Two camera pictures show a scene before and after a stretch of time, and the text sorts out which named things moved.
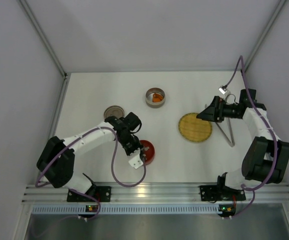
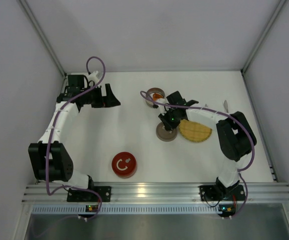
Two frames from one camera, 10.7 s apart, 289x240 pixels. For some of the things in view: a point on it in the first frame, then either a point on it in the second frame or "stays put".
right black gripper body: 216,110 → 178,100
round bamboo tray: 194,129 stays put
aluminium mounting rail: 152,193 stays put
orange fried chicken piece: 157,97 stays put
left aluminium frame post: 40,29 stays put
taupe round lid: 114,110 → 165,135
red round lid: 148,150 → 124,163
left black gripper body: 133,148 → 102,95
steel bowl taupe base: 149,97 stays put
